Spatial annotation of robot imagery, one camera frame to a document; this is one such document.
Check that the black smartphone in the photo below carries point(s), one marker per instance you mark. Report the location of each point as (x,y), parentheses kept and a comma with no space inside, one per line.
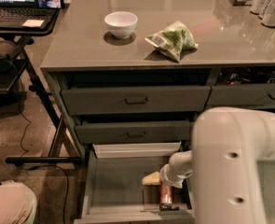
(51,4)

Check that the green chip bag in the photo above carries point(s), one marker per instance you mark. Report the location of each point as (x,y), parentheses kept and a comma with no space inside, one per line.
(172,40)

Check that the top left grey drawer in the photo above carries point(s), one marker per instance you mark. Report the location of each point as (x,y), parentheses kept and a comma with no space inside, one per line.
(121,100)

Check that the top right grey drawer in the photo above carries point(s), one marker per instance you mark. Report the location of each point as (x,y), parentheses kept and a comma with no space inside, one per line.
(254,96)

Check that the middle left grey drawer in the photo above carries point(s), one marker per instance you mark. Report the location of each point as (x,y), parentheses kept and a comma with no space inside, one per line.
(133,132)

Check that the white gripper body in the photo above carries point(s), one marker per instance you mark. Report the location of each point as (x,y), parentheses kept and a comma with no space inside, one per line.
(168,176)

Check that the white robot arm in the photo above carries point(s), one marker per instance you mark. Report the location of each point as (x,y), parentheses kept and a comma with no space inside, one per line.
(226,145)

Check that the black laptop stand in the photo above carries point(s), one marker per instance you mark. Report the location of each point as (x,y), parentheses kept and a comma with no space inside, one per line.
(20,62)

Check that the open bottom left drawer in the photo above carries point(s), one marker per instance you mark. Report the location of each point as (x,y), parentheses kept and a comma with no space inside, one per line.
(114,193)

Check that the grey drawer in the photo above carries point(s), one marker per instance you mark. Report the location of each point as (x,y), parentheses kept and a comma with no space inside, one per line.
(121,100)
(254,96)
(133,132)

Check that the white ceramic bowl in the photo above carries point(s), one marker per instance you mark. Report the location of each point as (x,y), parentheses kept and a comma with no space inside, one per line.
(121,24)

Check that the black laptop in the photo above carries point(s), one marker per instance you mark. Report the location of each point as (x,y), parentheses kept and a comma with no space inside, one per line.
(24,14)

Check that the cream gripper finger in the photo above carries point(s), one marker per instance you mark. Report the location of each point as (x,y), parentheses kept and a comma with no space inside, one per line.
(151,180)

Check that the grey drawer cabinet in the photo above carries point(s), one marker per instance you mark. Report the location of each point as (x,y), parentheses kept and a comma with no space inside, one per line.
(234,48)

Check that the red coke can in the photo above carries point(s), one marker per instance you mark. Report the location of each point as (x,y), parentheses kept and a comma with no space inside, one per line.
(165,197)

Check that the person's beige trouser knee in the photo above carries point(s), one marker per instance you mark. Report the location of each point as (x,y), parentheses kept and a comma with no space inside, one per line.
(18,203)

